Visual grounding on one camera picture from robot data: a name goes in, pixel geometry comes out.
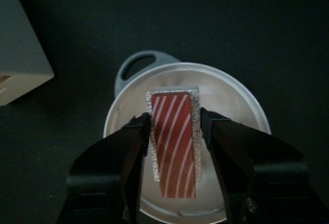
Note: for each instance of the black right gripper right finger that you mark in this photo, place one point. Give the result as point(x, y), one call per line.
point(257, 170)

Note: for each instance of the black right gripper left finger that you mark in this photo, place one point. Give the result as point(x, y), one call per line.
point(107, 170)

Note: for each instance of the red striped salmon sushi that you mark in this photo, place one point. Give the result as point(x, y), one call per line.
point(174, 144)

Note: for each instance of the grey wooden box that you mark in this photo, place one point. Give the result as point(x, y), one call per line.
point(19, 51)

